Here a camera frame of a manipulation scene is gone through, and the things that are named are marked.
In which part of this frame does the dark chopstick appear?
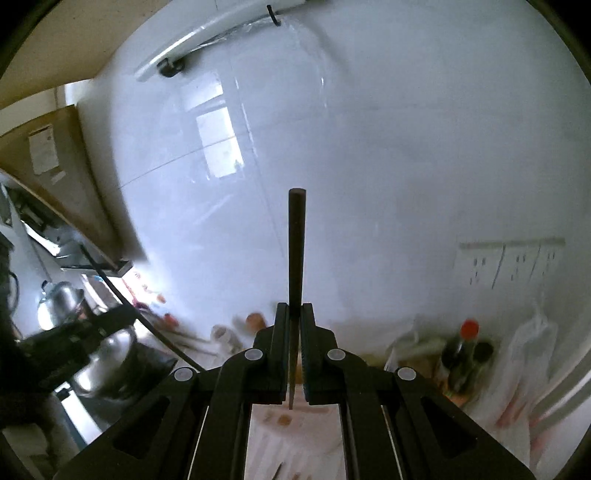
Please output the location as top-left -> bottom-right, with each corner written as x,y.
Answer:
78,244 -> 206,372

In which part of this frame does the pink utensil holder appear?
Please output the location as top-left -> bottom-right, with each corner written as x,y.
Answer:
295,353 -> 308,398

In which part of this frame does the steel kettle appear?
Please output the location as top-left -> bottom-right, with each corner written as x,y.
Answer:
37,281 -> 85,331

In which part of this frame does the glass oil dispenser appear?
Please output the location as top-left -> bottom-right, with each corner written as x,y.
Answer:
211,325 -> 243,355

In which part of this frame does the steel wok with lid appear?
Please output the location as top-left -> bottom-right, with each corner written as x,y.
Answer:
70,327 -> 137,398

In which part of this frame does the striped cat tablecloth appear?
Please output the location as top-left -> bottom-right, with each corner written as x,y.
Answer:
245,401 -> 346,480

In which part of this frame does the soy sauce bottle red cap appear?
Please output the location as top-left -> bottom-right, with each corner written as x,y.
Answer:
441,319 -> 480,395

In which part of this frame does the range hood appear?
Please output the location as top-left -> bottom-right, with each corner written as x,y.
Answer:
1,106 -> 147,273

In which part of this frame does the clear plastic bag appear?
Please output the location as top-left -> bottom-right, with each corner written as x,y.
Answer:
465,303 -> 565,471

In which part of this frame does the white wall socket left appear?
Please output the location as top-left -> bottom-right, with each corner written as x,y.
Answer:
454,243 -> 503,289

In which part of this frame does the white wall socket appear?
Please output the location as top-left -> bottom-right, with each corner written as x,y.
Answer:
454,243 -> 503,289
492,241 -> 540,289
530,238 -> 566,284

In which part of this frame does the white wall socket middle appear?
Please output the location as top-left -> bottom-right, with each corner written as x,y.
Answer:
492,241 -> 540,289

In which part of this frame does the white wall socket right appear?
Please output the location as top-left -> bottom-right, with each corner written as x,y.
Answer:
530,238 -> 566,284

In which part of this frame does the wall rail with hook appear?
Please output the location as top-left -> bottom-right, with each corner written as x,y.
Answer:
133,0 -> 334,83

